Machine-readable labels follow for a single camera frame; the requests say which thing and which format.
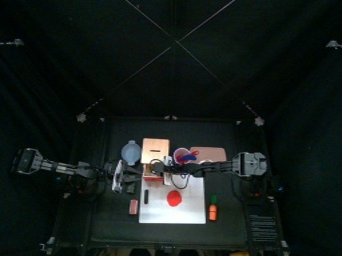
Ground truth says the red drawer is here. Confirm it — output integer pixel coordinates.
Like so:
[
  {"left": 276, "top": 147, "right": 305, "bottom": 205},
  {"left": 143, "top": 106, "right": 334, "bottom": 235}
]
[{"left": 142, "top": 163, "right": 166, "bottom": 183}]

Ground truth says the orange toy carrot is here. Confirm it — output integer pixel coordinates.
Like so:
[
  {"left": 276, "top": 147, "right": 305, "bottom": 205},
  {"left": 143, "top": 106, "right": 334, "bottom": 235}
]
[{"left": 209, "top": 195, "right": 219, "bottom": 222}]

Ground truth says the light blue plastic bowl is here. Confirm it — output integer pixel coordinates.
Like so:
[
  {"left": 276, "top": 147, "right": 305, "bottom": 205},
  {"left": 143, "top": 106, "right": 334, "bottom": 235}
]
[{"left": 121, "top": 140, "right": 143, "bottom": 166}]

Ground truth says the wooden drawer box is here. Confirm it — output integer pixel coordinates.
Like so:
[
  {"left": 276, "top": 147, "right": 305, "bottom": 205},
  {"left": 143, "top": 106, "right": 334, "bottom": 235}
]
[{"left": 141, "top": 137, "right": 171, "bottom": 165}]

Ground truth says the black cable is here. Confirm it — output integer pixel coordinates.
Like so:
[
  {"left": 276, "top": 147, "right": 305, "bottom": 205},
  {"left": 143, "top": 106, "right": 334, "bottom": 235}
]
[{"left": 170, "top": 173, "right": 193, "bottom": 190}]

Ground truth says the white cutting board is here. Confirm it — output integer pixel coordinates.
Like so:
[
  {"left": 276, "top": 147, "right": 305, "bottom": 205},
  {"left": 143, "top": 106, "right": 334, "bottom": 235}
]
[{"left": 138, "top": 173, "right": 207, "bottom": 225}]

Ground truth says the red dough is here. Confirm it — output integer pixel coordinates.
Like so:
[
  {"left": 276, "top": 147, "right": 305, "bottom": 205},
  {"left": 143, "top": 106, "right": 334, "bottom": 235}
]
[{"left": 166, "top": 190, "right": 183, "bottom": 208}]

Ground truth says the cup with red blue utensils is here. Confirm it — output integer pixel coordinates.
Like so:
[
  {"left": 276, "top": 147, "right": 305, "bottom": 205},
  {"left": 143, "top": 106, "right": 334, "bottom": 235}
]
[{"left": 173, "top": 147, "right": 201, "bottom": 166}]

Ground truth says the pink rectangular block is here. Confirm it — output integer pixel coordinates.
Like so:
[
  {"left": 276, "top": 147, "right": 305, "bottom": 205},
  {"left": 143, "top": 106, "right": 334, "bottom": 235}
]
[{"left": 129, "top": 198, "right": 141, "bottom": 216}]

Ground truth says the pink board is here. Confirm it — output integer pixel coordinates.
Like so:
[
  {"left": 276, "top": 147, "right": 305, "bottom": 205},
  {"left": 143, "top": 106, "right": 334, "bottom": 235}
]
[{"left": 190, "top": 146, "right": 229, "bottom": 163}]

